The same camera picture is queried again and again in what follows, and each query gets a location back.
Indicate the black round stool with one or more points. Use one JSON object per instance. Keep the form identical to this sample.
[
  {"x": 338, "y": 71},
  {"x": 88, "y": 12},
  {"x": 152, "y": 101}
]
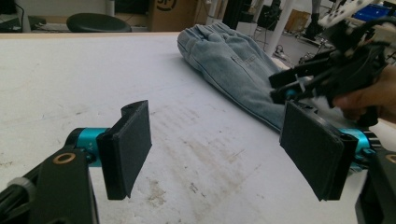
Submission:
[{"x": 96, "y": 24}]

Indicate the small brown cardboard box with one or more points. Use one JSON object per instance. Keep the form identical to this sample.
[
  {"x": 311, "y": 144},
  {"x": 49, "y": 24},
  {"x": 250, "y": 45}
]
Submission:
[{"x": 297, "y": 20}]

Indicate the blue bin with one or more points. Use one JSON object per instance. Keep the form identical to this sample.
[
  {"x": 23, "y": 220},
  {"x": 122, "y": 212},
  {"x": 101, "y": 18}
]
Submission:
[{"x": 383, "y": 14}]

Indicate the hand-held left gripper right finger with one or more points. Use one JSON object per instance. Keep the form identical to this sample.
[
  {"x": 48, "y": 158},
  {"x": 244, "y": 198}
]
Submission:
[{"x": 314, "y": 149}]

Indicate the white metal leg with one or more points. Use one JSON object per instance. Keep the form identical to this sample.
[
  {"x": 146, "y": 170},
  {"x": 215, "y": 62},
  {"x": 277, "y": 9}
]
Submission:
[{"x": 280, "y": 31}]

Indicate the large cardboard box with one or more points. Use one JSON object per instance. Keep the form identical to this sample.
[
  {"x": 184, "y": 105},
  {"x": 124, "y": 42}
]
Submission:
[{"x": 180, "y": 17}]

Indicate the white foam mat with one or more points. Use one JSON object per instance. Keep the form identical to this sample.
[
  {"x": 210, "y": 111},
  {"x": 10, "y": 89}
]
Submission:
[{"x": 202, "y": 155}]

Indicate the light blue denim shorts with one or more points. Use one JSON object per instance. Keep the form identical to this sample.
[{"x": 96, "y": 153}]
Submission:
[{"x": 233, "y": 62}]

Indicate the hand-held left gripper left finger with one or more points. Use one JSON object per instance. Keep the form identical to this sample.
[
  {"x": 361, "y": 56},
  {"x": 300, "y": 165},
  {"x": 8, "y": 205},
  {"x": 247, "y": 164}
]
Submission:
[{"x": 127, "y": 149}]

